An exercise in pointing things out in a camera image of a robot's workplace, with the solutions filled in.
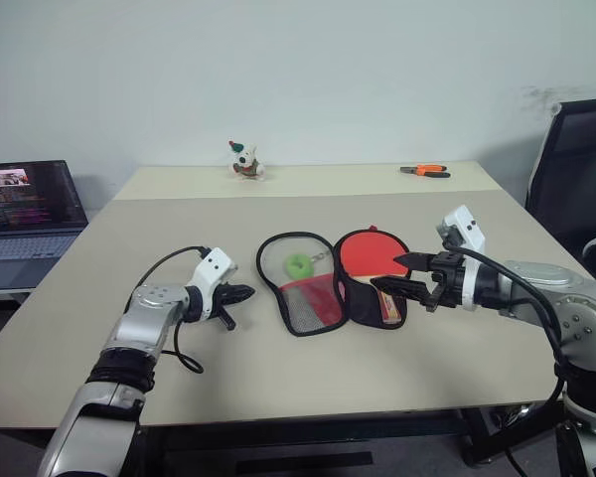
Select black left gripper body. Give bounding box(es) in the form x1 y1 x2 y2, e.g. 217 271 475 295
210 283 238 333

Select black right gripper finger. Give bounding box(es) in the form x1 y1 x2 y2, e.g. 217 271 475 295
369 276 441 307
391 251 431 272

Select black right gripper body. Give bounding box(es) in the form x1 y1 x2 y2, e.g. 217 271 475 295
424 250 466 314

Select red table tennis paddle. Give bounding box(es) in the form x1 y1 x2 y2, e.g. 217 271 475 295
338 229 410 325

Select black mesh paddle case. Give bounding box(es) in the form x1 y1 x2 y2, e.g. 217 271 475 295
254 226 411 338

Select orange black pliers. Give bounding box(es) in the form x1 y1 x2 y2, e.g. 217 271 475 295
399 163 453 180

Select white plush dog toy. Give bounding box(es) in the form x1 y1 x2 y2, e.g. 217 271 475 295
226 140 269 184

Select black mesh office chair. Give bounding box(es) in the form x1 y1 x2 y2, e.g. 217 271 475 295
523 96 596 282

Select grey open laptop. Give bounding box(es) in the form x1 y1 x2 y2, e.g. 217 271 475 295
0 159 90 291

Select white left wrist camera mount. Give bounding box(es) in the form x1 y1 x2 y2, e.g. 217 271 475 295
192 246 240 320

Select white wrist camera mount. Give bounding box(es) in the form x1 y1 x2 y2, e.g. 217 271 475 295
192 246 240 320
435 204 489 313

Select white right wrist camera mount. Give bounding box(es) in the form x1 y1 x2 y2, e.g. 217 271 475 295
435 204 489 313

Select green round keychain toy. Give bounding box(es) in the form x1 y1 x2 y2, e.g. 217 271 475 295
283 252 316 281

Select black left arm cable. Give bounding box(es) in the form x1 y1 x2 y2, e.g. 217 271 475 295
138 245 213 375

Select black table frame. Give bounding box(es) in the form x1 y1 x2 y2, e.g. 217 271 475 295
137 399 568 477

